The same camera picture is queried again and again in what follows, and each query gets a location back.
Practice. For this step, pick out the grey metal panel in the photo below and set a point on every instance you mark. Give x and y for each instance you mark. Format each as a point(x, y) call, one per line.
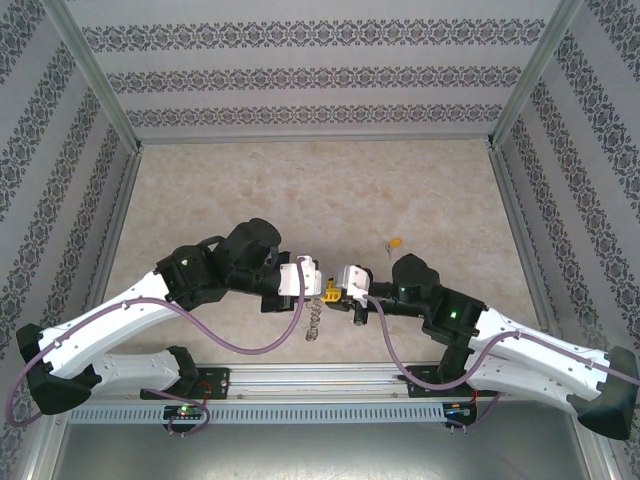
point(320, 455)

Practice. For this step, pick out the aluminium side rail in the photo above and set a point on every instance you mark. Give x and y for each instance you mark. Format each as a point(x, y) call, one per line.
point(520, 225)
point(116, 225)

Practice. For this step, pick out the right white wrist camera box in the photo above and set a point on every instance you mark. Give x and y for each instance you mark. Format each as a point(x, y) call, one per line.
point(355, 280)

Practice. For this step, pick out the key with yellow head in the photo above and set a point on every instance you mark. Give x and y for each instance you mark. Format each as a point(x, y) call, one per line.
point(396, 243)

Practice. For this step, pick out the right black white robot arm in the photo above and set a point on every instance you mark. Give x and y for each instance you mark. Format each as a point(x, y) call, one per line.
point(540, 350)

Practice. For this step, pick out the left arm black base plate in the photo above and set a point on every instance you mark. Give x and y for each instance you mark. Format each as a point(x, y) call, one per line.
point(220, 382)

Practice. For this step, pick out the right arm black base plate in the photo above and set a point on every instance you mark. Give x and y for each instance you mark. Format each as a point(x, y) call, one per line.
point(420, 375)

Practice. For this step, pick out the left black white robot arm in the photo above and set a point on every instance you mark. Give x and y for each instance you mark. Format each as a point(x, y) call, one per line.
point(100, 320)

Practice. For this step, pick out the aluminium frame post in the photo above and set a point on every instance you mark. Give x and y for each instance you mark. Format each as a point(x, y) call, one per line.
point(532, 75)
point(95, 75)

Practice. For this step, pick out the aluminium mounting rail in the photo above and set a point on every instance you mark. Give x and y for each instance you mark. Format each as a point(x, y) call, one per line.
point(320, 380)

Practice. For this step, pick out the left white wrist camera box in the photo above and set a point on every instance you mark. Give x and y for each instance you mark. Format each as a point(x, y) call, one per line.
point(312, 280)

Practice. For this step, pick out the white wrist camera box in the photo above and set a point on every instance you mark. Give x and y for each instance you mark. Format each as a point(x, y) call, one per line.
point(355, 280)
point(312, 280)

